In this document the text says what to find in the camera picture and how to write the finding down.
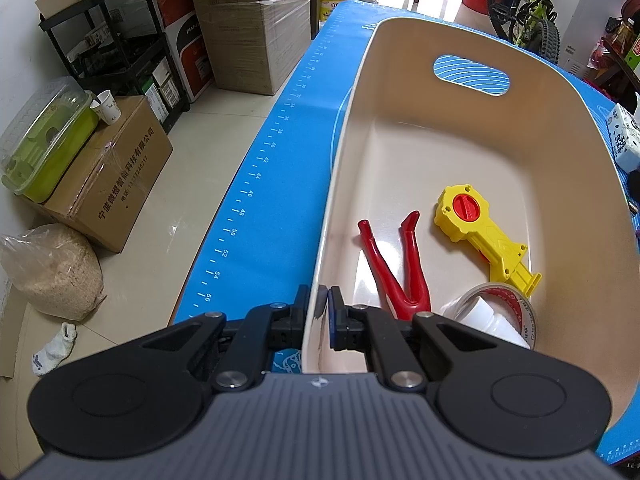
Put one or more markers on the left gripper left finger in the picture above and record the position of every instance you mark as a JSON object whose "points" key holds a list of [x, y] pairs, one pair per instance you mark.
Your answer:
{"points": [[268, 340]]}

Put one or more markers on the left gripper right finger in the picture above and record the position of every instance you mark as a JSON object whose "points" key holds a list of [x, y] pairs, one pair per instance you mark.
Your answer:
{"points": [[378, 336]]}

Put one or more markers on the white pill bottle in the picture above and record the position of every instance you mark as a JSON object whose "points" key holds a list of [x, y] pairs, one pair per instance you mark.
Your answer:
{"points": [[478, 314]]}

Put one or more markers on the yellow toy launcher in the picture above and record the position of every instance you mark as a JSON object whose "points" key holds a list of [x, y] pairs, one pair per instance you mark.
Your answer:
{"points": [[463, 214]]}

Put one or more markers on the white tape roll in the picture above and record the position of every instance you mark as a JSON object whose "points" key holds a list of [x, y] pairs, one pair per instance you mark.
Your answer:
{"points": [[507, 300]]}

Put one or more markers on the beige plastic storage bin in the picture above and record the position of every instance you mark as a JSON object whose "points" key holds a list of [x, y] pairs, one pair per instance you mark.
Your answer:
{"points": [[434, 105]]}

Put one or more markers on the blue silicone table mat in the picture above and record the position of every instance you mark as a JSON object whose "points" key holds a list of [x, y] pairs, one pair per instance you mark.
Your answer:
{"points": [[264, 240]]}

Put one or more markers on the floor cardboard box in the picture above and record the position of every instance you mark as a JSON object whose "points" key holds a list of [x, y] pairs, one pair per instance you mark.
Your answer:
{"points": [[105, 187]]}

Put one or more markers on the white sock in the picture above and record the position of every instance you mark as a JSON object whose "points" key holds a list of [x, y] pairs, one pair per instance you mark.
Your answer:
{"points": [[55, 351]]}

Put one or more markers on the bag of grain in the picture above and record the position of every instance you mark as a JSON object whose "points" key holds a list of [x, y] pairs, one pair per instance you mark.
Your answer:
{"points": [[56, 269]]}

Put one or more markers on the white paper cup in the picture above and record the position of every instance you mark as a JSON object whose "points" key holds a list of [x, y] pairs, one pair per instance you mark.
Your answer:
{"points": [[105, 106]]}

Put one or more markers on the green plastic lidded container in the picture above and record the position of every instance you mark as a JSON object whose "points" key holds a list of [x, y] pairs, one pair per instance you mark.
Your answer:
{"points": [[44, 137]]}

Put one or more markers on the large stacked cardboard box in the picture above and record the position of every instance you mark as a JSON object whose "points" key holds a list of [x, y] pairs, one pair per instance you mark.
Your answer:
{"points": [[253, 45]]}

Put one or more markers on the black metal shelf cart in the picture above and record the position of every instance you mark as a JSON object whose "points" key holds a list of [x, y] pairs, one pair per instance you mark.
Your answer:
{"points": [[121, 46]]}

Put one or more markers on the green black bicycle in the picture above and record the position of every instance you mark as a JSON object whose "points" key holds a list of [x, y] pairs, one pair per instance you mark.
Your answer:
{"points": [[528, 24]]}

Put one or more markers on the white chest freezer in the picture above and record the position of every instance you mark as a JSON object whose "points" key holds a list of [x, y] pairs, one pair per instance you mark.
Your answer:
{"points": [[581, 24]]}

